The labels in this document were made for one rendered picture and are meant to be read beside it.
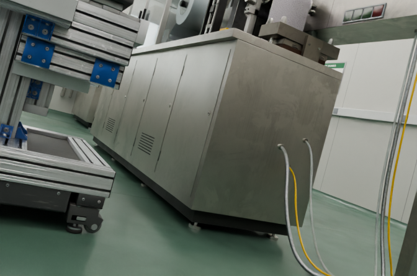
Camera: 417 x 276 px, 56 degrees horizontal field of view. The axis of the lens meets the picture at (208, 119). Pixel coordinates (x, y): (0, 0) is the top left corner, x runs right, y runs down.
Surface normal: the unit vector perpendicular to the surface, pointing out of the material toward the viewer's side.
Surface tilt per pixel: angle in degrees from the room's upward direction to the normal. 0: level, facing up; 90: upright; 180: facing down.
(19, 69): 90
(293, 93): 90
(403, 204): 90
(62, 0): 90
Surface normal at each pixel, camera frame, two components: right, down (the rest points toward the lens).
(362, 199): -0.86, -0.25
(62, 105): 0.44, 0.10
